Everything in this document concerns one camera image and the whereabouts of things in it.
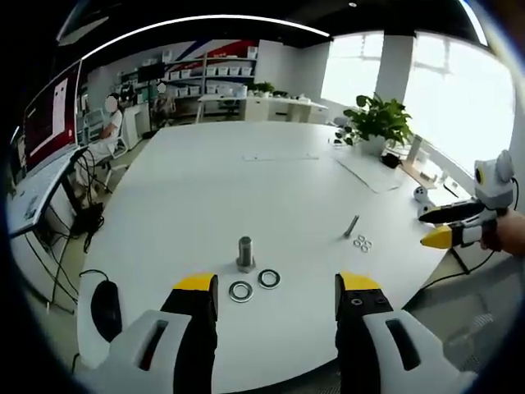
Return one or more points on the thin metal bar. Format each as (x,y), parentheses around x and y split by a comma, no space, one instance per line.
(351,226)

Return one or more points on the black computer mouse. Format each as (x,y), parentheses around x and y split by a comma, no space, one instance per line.
(106,312)

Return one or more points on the computer monitor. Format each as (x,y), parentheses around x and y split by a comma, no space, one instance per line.
(51,115)

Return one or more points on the white paper sheet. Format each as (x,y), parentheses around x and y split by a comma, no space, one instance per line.
(369,174)

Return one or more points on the person's right hand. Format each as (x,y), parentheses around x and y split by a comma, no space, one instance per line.
(508,234)

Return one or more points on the white side desk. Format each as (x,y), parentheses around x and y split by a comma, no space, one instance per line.
(37,193)

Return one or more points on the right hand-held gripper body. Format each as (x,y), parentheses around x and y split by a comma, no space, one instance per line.
(494,184)

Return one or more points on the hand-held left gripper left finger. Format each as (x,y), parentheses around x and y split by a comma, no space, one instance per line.
(176,328)

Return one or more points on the white game controller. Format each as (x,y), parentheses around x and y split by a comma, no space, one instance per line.
(422,197)

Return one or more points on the small green background plant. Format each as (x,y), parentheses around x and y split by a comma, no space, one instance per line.
(263,88)

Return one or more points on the small black box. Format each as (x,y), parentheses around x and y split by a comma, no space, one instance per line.
(390,160)

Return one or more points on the long white background table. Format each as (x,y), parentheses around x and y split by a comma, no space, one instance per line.
(262,104)

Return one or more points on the silver metal washer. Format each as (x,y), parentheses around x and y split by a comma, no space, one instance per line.
(269,278)
(242,291)

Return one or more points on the wooden desk stand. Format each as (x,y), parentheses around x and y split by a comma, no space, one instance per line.
(418,164)

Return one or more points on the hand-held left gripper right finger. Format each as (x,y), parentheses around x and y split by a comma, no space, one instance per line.
(369,328)

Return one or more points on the metal threaded stud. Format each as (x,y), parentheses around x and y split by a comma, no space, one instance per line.
(245,254)

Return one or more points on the white storage shelving with bins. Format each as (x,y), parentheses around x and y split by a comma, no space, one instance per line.
(213,74)

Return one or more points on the green potted plant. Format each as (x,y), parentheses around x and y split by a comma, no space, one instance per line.
(381,119)

